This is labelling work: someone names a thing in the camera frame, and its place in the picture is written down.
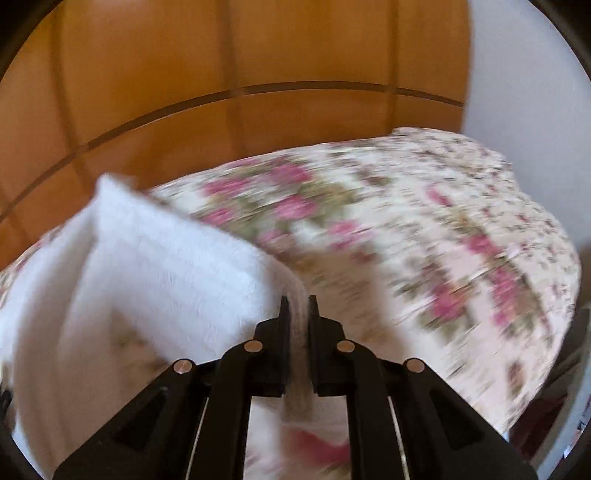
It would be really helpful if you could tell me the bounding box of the floral quilted bedspread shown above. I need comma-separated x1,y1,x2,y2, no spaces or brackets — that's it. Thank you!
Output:
1,128,581,479

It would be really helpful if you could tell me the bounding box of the white knitted sweater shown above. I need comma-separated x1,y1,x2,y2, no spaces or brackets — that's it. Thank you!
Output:
1,175,311,479

